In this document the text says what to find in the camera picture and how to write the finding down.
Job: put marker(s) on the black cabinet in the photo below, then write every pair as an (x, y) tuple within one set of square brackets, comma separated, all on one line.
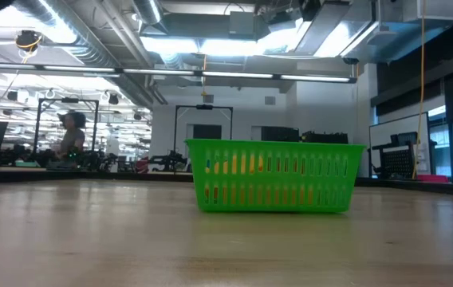
[(280, 134)]

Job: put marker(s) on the long ceiling light bar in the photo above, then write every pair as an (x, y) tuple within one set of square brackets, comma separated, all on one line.
[(162, 72)]

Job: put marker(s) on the black aluminium table frame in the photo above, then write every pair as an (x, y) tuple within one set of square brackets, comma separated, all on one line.
[(91, 175)]

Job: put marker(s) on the pink tray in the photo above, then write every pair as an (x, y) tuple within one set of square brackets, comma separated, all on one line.
[(432, 178)]

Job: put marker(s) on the black perforated rack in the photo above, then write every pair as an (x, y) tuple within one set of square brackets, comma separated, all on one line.
[(398, 161)]

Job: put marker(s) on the black background robot arms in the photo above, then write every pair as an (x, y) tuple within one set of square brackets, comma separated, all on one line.
[(166, 161)]

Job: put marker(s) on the green plastic basket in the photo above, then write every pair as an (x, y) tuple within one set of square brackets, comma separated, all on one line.
[(274, 149)]

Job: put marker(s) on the yellow building block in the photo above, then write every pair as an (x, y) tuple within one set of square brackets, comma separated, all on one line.
[(234, 163)]

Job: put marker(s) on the silver air duct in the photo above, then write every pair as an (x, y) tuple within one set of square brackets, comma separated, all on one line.
[(91, 44)]

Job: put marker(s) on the whiteboard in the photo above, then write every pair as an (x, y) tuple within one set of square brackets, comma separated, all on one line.
[(382, 127)]

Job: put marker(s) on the person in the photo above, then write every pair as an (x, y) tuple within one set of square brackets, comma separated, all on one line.
[(73, 137)]

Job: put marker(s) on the black gantry frame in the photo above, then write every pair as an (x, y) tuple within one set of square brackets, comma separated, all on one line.
[(39, 119), (203, 107)]

